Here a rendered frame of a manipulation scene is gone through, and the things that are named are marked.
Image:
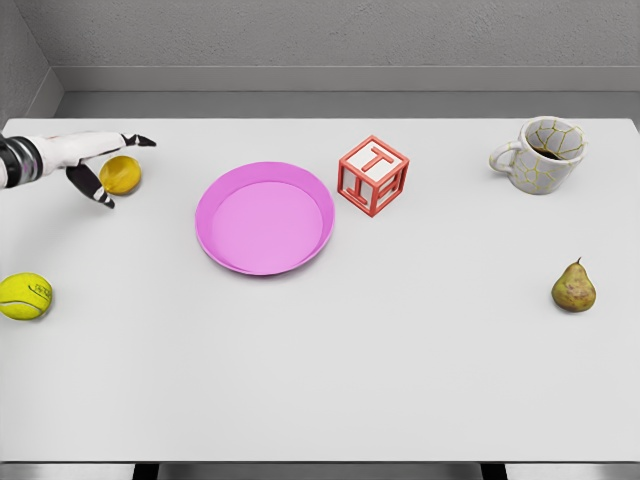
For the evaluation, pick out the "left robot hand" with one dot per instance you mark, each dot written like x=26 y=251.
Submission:
x=85 y=147

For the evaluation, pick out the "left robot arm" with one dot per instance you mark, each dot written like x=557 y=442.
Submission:
x=22 y=157

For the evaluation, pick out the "yellow lemon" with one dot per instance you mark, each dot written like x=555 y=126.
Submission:
x=122 y=172

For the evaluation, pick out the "pink plate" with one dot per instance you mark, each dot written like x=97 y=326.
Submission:
x=265 y=220

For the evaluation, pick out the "yellow tennis ball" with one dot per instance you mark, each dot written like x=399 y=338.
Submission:
x=22 y=296

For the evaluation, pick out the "red letter block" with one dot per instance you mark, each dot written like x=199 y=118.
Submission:
x=372 y=175

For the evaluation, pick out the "white cracked mug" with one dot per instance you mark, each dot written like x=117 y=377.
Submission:
x=542 y=160

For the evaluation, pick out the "green-brown pear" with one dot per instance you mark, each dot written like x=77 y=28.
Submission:
x=573 y=290

